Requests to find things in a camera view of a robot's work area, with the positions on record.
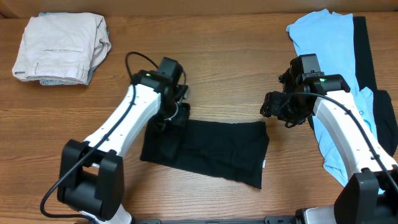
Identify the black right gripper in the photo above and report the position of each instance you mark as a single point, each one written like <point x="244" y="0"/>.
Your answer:
<point x="273" y="107"/>

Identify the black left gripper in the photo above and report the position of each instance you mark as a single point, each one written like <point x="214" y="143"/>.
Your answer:
<point x="170" y="121"/>

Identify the black t-shirt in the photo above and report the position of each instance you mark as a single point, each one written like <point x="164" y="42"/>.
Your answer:
<point x="234" y="151"/>

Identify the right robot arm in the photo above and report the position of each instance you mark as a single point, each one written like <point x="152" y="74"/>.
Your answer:
<point x="370" y="196"/>

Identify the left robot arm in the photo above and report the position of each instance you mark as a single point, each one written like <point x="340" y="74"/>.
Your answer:
<point x="92" y="172"/>

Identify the light blue printed t-shirt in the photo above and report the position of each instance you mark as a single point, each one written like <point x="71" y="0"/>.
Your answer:
<point x="331" y="37"/>

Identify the black garment under pile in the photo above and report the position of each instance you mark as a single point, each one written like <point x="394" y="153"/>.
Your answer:
<point x="384" y="115"/>

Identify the folded beige pants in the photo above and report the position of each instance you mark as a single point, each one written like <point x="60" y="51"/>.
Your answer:
<point x="30" y="54"/>

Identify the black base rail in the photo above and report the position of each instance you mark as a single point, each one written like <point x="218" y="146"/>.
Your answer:
<point x="265" y="220"/>

